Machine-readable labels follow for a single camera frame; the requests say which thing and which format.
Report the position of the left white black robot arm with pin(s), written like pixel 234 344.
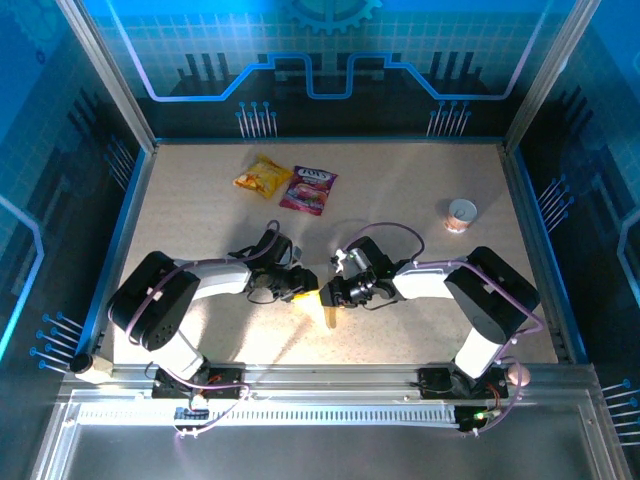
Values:
pixel 220 277

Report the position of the yellow corn chips bag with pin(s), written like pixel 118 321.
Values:
pixel 262 177

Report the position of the black controller board green LED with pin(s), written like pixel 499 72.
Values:
pixel 470 417

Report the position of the aluminium frame beam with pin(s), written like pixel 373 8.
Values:
pixel 330 380

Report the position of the purple berry candy bag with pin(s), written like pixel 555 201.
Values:
pixel 310 190

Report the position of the pink round object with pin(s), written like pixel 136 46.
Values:
pixel 514 377

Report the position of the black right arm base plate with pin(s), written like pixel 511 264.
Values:
pixel 430 382

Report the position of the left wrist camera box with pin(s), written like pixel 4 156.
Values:
pixel 296 254

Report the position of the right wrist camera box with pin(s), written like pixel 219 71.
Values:
pixel 347 260

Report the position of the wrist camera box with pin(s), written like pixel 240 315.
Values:
pixel 347 260
pixel 296 254

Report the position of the small connector board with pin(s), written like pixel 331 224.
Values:
pixel 192 414

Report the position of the paper cup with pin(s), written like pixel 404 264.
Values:
pixel 459 215

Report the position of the aluminium frame post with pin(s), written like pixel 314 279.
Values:
pixel 112 80
pixel 546 80

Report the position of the black knob beige box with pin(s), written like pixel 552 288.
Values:
pixel 82 363

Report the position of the grey metal plate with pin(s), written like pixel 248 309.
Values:
pixel 320 455

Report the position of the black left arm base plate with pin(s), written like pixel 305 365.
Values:
pixel 230 382

